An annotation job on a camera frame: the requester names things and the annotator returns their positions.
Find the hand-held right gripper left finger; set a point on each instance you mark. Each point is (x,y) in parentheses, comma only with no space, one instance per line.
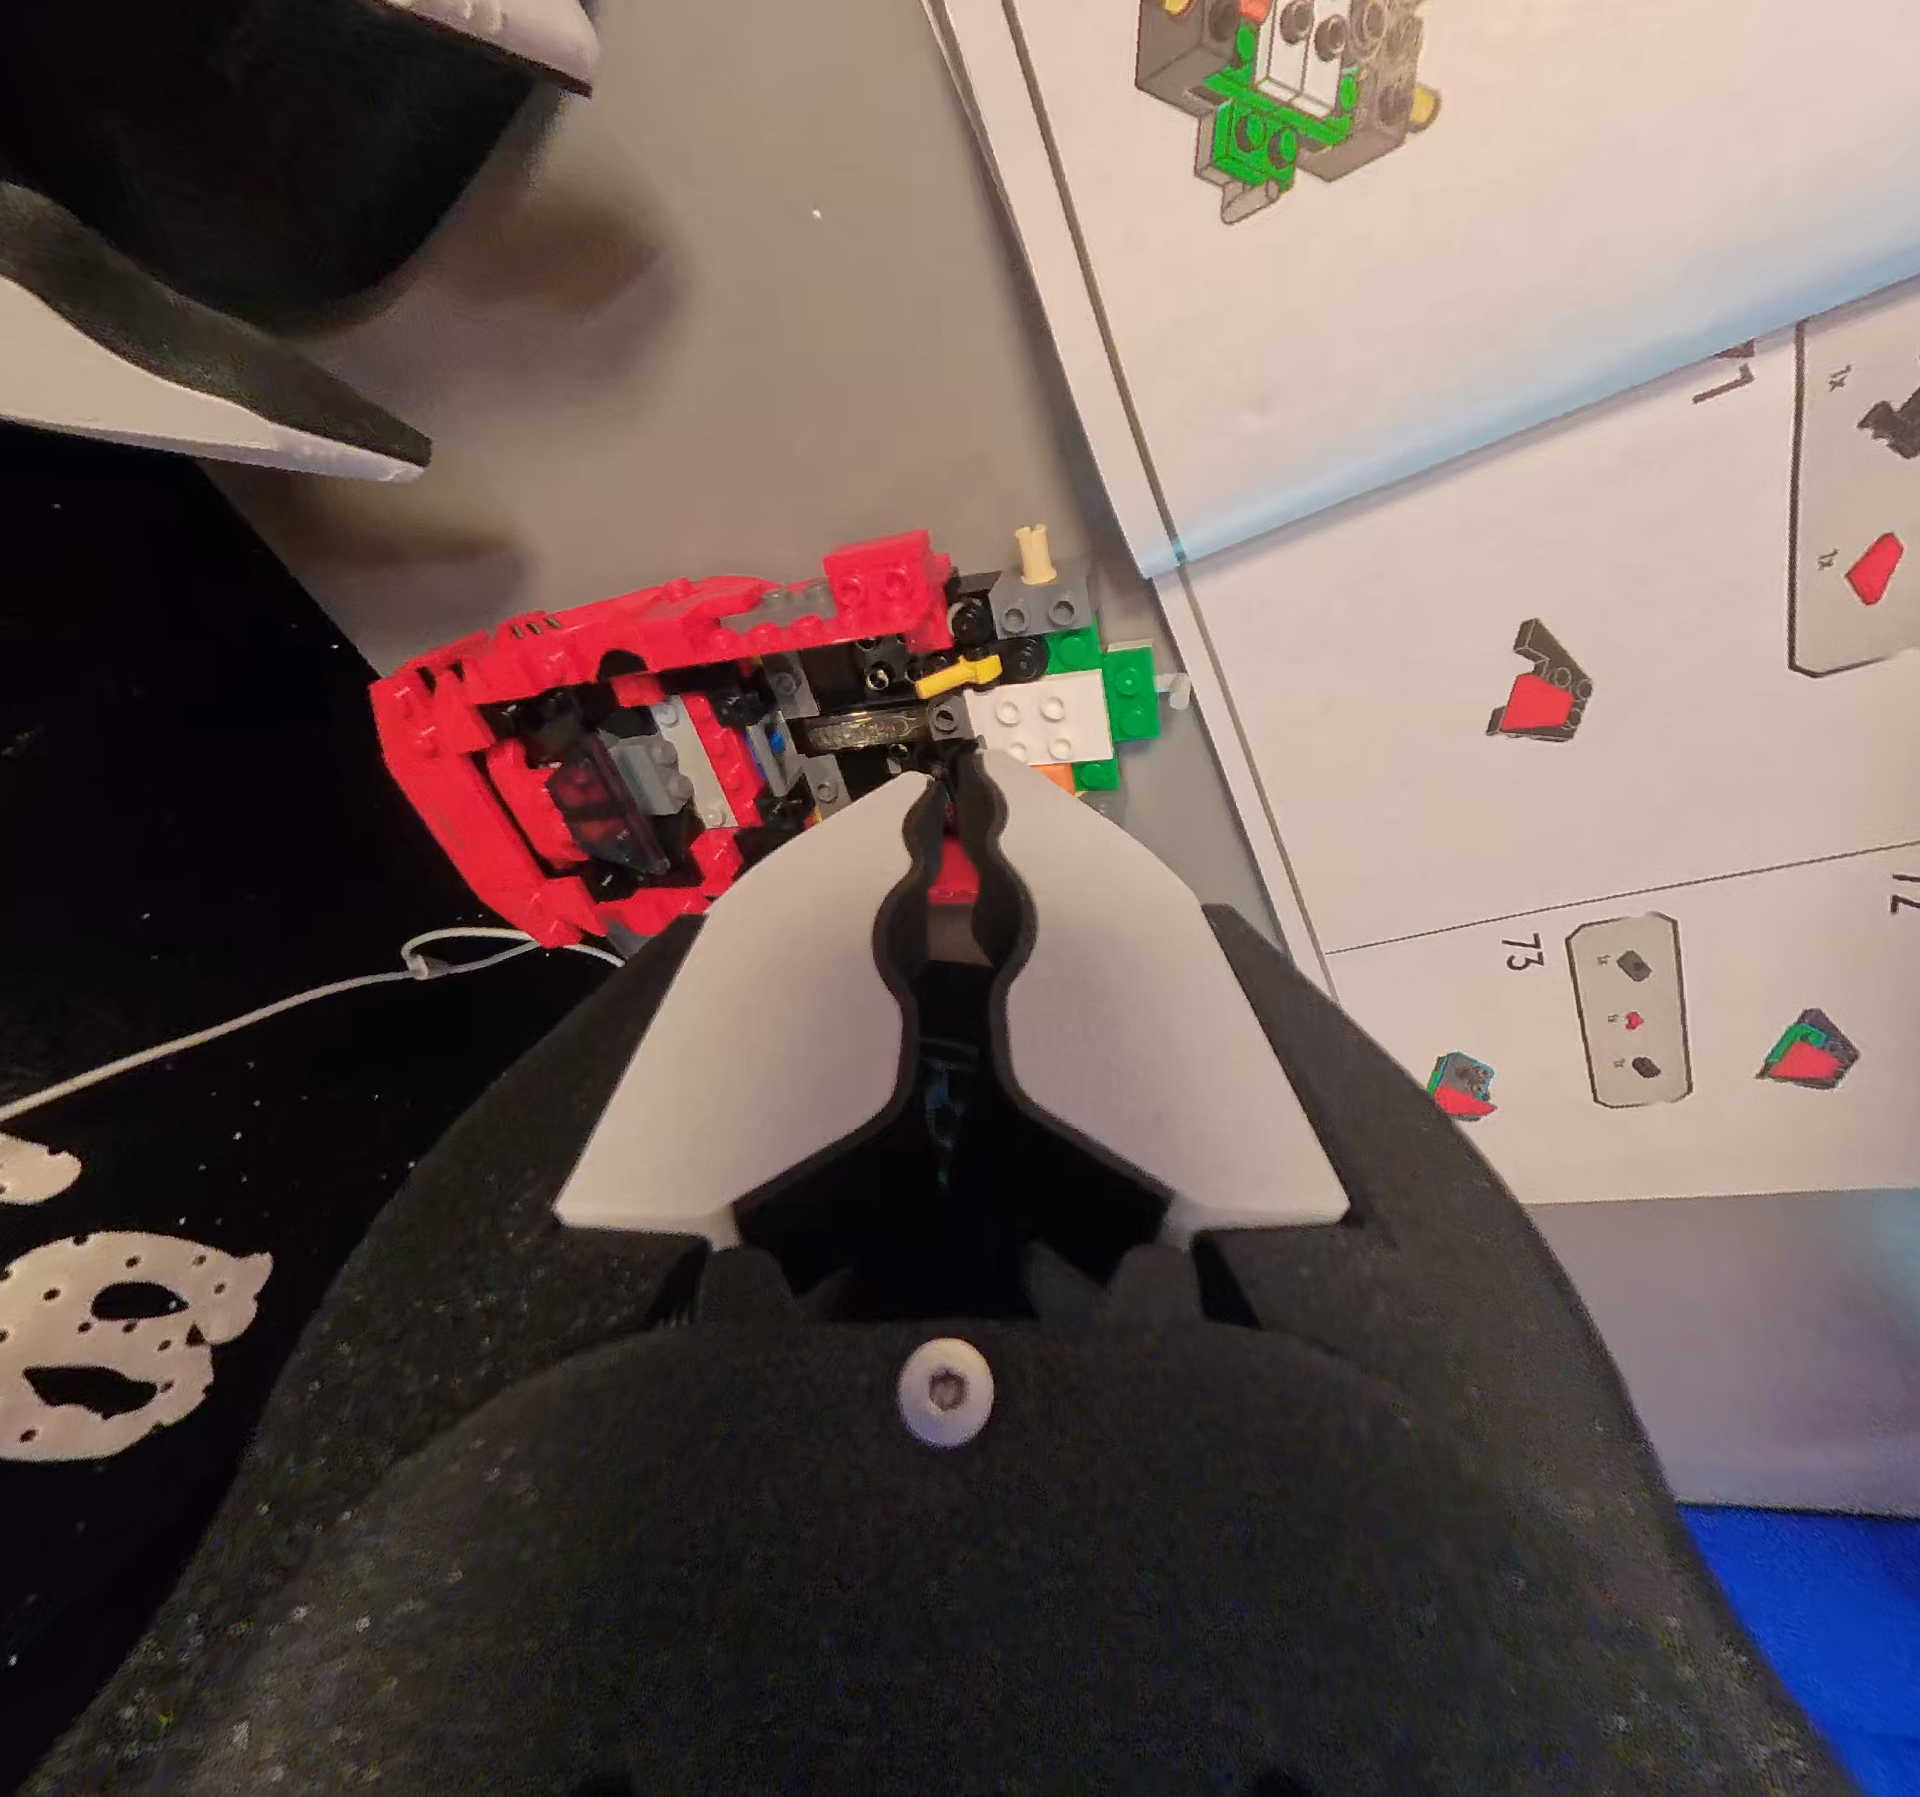
(721,1056)

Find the red lego car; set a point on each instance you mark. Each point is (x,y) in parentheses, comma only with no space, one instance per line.
(451,718)

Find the small red lego piece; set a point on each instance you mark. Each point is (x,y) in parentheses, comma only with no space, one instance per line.
(955,876)

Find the blue storage bin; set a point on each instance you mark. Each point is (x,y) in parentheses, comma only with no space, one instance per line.
(1827,1646)

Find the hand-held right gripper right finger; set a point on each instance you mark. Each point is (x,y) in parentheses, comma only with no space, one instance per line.
(1152,1048)

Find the lego instruction booklet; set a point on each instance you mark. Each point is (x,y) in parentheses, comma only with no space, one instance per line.
(1500,328)

